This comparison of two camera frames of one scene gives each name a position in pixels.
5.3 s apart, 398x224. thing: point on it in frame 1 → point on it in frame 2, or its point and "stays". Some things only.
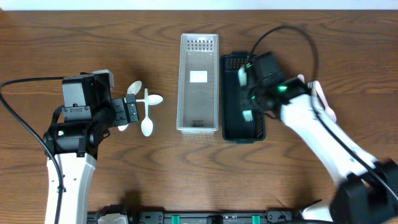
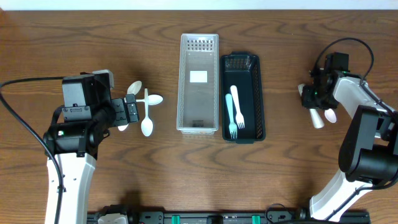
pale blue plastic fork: x=247 y=115 → x=232 y=124
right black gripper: x=245 y=101 → x=313 y=98
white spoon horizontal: x=153 y=99 stays
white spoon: x=122 y=127 stays
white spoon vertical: x=147 y=125 stays
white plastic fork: x=301 y=77 → x=239 y=119
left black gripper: x=132 y=109 stays
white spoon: x=134 y=88 stays
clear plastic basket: x=198 y=102 stays
